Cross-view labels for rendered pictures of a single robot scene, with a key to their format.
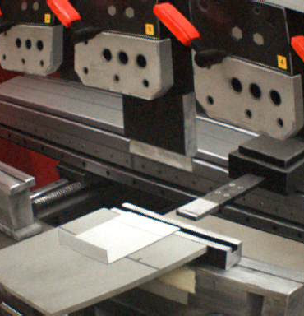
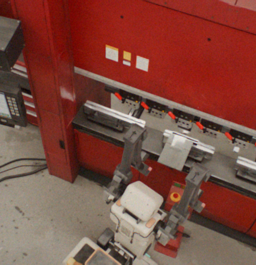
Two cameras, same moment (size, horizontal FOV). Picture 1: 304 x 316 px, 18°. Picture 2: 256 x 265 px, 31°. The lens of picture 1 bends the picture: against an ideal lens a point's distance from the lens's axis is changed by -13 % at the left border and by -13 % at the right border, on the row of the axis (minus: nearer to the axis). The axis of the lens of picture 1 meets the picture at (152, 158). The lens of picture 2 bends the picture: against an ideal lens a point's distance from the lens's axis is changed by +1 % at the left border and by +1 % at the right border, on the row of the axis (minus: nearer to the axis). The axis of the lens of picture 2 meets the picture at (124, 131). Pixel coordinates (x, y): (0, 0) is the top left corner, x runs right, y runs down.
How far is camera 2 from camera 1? 2.57 m
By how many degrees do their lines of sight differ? 38
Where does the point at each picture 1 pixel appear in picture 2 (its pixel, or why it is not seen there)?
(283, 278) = (209, 148)
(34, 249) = (166, 151)
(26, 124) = not seen: hidden behind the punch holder
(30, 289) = (173, 164)
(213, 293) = (194, 149)
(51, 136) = not seen: hidden behind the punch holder
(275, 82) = (216, 133)
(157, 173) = not seen: hidden behind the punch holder
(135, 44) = (186, 122)
